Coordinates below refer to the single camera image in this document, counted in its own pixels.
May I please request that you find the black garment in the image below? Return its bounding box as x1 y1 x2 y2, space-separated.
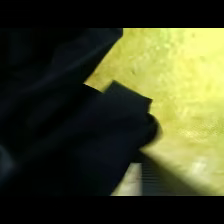
0 28 164 197

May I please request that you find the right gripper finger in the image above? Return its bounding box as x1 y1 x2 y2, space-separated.
140 153 208 197

